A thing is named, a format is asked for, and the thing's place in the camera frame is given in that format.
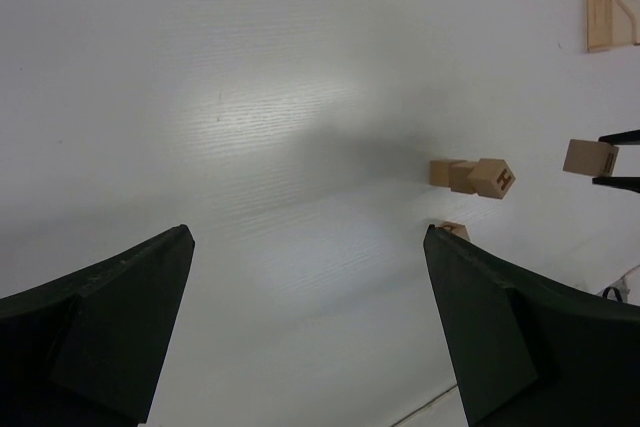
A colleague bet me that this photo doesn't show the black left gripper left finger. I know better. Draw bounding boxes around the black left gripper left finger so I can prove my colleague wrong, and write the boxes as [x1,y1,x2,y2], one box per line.
[1,225,195,426]

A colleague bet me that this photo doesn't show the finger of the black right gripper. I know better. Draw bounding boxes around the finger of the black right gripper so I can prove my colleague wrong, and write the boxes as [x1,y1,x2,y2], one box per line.
[598,129,640,143]
[592,176,640,194]

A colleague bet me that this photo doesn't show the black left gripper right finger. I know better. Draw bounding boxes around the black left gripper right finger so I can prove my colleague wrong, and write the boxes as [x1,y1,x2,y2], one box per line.
[423,226,639,426]

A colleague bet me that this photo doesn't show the wood block with bars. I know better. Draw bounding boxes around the wood block with bars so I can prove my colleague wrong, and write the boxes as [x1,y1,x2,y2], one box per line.
[563,139,619,178]

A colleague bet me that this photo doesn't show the plain wood block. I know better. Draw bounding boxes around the plain wood block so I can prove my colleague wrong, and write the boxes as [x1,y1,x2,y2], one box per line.
[429,159,455,188]
[437,221,471,242]
[449,161,477,195]

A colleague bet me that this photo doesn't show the wood block letter H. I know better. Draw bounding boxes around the wood block letter H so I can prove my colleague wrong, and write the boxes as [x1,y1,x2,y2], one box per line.
[467,158,515,199]

